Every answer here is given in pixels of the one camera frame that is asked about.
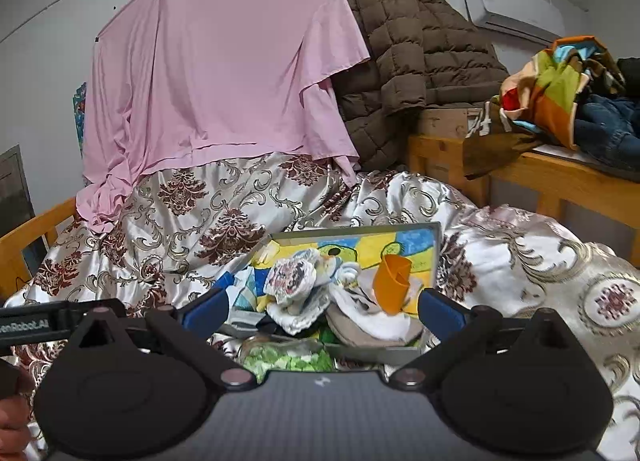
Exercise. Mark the grey box with cartoon painting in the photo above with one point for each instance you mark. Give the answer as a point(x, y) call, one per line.
point(370, 246)

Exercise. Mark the brown quilted jacket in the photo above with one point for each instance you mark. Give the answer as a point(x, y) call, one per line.
point(425, 51)

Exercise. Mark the person's left hand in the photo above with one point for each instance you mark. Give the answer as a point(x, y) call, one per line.
point(12, 423)

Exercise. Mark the blue jeans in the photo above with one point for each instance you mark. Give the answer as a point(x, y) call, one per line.
point(610, 136)

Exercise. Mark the wooden bed rail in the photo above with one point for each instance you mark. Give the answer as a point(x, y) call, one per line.
point(30, 236)

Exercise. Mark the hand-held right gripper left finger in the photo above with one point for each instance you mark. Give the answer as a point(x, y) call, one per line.
point(205, 308)

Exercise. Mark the pink hanging sheet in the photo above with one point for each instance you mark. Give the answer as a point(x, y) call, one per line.
point(210, 71)

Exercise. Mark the white air conditioner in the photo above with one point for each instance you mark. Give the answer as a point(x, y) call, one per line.
point(510, 6)

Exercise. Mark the wooden bed frame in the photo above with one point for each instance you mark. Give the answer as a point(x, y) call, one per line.
point(550, 181)

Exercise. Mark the dark green clothing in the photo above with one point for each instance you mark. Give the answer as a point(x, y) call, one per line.
point(631, 76)

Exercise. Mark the blue wall poster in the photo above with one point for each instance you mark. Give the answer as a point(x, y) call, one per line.
point(80, 111)

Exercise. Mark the orange silicone cup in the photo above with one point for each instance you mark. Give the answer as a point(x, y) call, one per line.
point(392, 286)

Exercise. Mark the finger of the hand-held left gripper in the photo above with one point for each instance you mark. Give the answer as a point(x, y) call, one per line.
point(100, 305)

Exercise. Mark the white cloth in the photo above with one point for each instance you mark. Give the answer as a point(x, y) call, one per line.
point(295, 320)
point(350, 308)

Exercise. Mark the jar of green paper stars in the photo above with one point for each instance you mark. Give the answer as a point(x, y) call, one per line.
point(285, 361)

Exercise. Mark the floral satin bedspread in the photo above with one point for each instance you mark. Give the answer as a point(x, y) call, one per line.
point(525, 261)

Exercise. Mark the colourful printed cloth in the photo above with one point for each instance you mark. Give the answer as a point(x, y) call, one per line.
point(550, 91)

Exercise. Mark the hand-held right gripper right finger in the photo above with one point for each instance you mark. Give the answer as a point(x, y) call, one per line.
point(442, 312)

